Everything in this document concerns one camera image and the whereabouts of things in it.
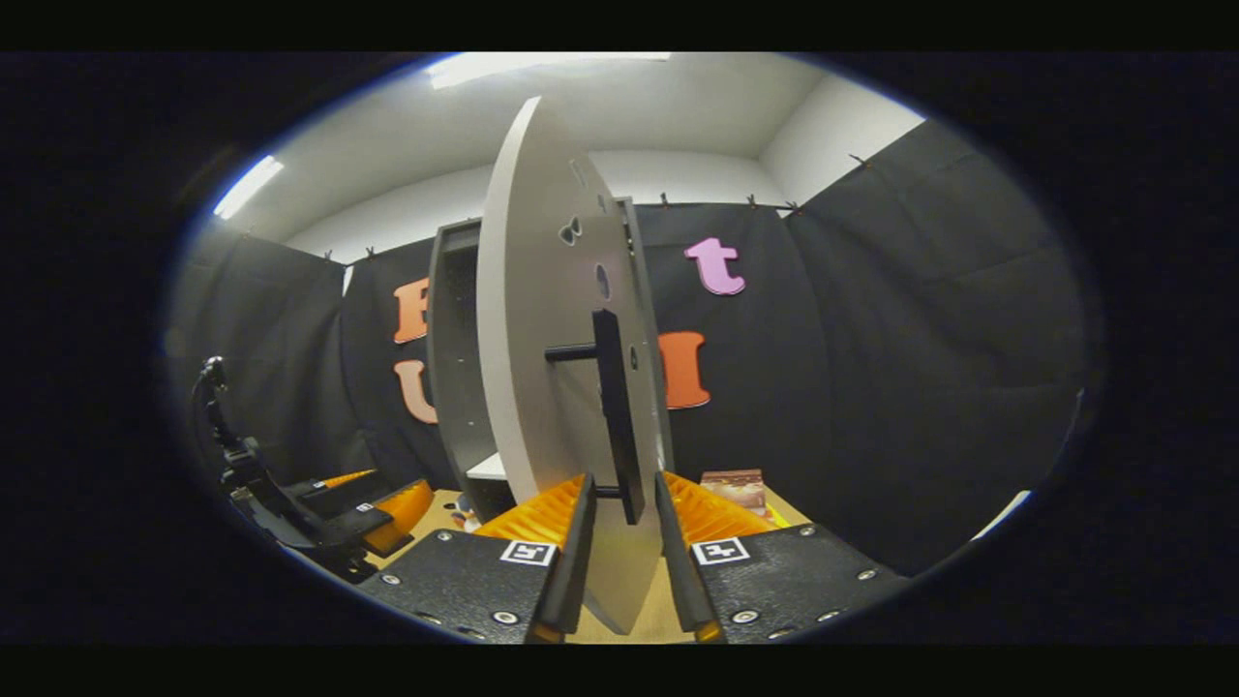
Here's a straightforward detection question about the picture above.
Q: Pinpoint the beige cabinet door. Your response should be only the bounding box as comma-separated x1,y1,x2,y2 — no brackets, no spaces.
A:
476,95,676,635

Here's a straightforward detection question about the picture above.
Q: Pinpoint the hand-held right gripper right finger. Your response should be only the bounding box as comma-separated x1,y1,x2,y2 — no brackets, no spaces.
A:
655,470,914,646

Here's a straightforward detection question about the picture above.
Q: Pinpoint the stack of books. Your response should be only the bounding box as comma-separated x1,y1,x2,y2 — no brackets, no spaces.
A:
699,470,778,529

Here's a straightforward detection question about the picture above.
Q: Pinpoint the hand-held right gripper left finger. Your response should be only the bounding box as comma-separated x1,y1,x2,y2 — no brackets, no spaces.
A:
358,471,598,646

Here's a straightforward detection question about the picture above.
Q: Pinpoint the black backdrop cloth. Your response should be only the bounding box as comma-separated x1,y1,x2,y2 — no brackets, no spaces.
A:
165,121,1100,577

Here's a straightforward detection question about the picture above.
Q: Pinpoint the grey cabinet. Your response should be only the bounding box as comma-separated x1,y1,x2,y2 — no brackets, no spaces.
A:
426,198,674,524

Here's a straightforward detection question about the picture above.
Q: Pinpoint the long ceiling light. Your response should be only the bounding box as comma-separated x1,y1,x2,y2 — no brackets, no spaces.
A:
213,155,285,221

